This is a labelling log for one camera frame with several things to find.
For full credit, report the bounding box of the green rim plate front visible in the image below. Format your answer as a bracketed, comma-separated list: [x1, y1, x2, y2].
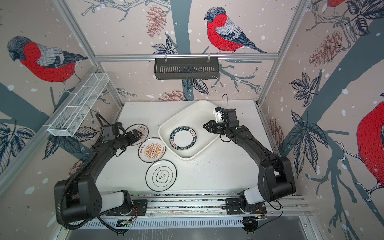
[169, 126, 197, 151]

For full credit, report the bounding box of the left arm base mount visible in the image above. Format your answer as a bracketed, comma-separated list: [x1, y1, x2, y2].
[106, 200, 148, 217]

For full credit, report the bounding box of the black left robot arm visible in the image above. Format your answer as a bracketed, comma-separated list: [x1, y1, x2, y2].
[54, 122, 142, 230]

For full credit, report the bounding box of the black cable right base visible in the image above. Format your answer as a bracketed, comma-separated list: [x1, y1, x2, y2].
[254, 199, 284, 232]

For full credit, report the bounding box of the white plastic bin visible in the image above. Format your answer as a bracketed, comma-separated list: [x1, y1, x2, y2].
[158, 100, 219, 161]

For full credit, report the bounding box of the white mesh wall shelf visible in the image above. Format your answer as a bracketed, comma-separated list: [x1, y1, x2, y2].
[48, 73, 110, 137]

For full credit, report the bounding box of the orange sunburst plate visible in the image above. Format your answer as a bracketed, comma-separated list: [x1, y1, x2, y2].
[138, 138, 167, 163]

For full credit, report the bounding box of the black wire wall basket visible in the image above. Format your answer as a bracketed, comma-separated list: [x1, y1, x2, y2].
[154, 58, 220, 80]

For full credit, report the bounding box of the aluminium rail base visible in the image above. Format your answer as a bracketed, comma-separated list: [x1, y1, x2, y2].
[80, 191, 313, 218]

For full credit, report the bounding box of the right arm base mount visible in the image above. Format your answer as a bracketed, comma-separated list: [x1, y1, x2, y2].
[221, 197, 267, 215]

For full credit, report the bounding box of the black rim flower plate front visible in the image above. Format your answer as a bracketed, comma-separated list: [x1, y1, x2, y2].
[146, 160, 177, 192]

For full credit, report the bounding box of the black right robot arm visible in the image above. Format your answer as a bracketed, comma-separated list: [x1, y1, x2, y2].
[203, 120, 296, 212]

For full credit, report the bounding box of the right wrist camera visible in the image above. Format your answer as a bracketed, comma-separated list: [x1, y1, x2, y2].
[213, 107, 238, 123]

